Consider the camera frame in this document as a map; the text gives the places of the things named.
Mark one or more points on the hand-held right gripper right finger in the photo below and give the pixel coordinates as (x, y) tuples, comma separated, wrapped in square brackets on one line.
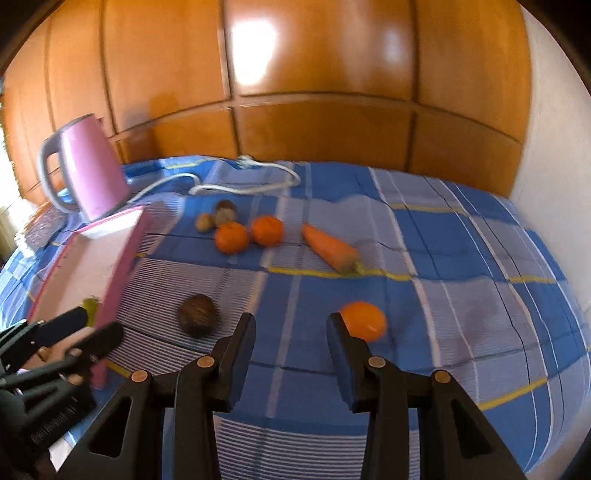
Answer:
[(342, 369)]

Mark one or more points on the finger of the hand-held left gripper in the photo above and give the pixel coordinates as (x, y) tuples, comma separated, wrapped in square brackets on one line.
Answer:
[(67, 321), (99, 341)]

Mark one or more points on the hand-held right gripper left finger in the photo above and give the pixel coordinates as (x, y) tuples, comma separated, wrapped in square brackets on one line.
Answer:
[(240, 369)]

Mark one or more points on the small green fruit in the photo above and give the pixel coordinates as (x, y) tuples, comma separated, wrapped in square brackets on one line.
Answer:
[(91, 307)]

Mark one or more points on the smooth large orange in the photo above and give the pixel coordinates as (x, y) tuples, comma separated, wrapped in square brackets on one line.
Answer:
[(367, 321)]

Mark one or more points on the pink-rimmed white tray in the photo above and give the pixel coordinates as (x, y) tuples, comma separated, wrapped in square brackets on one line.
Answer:
[(92, 267)]

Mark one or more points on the dark brown round fruit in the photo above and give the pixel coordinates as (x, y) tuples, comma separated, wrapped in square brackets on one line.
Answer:
[(197, 315)]

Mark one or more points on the carrot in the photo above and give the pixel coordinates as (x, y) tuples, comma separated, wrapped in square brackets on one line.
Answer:
[(330, 249)]

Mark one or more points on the mandarin orange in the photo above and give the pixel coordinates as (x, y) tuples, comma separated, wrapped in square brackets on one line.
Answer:
[(231, 237), (267, 230)]

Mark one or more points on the silver embossed tissue box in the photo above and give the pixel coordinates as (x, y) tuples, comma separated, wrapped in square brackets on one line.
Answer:
[(41, 228)]

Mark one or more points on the pink electric kettle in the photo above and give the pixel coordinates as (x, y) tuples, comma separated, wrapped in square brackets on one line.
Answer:
[(92, 175)]

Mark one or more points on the blue plaid blanket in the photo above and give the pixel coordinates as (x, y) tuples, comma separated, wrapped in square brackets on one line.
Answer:
[(461, 277)]

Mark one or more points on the dark brown halved fruit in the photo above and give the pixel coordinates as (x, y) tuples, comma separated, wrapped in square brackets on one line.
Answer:
[(226, 210)]

